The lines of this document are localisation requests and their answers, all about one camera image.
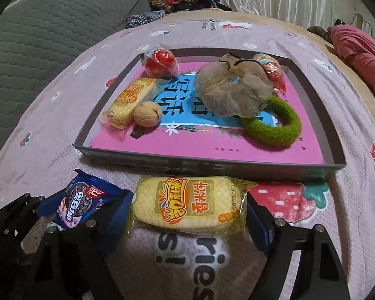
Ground grey shallow box tray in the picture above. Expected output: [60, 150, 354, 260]
[72, 47, 347, 184]

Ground grey quilted cushion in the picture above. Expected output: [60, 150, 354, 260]
[0, 0, 152, 170]

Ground pink strawberry print bed sheet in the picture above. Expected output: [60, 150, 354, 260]
[0, 10, 375, 300]

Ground yellow rice cracker packet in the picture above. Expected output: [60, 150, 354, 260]
[98, 77, 160, 131]
[126, 175, 260, 237]

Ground red wrapped candy ball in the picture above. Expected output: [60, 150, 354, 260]
[142, 48, 180, 78]
[253, 53, 287, 95]

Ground beige mesh scrunchie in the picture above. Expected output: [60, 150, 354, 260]
[195, 53, 273, 118]

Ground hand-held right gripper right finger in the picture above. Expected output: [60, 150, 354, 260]
[246, 193, 352, 300]

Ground walnut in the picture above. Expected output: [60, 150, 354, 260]
[133, 100, 163, 128]

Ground pink and blue book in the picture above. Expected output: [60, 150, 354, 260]
[89, 61, 326, 165]

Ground pink garment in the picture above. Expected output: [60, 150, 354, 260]
[329, 24, 375, 114]

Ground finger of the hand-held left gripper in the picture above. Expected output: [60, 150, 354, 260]
[0, 193, 47, 236]

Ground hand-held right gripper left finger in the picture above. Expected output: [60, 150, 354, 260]
[28, 190, 135, 300]

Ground dark floral cloth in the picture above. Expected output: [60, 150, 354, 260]
[124, 9, 166, 29]

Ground green fuzzy hair ring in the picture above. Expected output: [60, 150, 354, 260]
[240, 95, 302, 148]

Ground beige bed cover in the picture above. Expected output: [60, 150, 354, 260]
[165, 10, 375, 132]

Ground blue cookie packet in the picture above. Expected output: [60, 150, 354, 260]
[37, 168, 126, 231]

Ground brown cloth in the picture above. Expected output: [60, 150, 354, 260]
[307, 24, 334, 42]

